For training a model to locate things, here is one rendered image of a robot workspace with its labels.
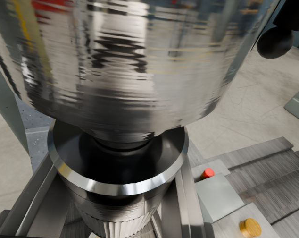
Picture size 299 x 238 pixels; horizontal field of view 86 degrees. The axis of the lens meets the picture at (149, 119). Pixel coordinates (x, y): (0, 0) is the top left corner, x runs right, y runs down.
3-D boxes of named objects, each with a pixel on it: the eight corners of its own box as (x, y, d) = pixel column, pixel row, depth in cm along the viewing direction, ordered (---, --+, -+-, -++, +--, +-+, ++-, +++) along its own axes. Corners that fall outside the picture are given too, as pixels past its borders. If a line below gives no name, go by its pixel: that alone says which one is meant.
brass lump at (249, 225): (257, 234, 24) (265, 232, 23) (246, 241, 23) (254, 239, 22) (245, 218, 25) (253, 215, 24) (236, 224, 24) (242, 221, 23)
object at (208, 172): (210, 181, 29) (216, 174, 27) (203, 184, 28) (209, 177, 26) (204, 173, 30) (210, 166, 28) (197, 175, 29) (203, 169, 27)
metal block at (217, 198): (225, 216, 28) (245, 204, 23) (197, 231, 25) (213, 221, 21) (207, 187, 31) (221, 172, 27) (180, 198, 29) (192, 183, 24)
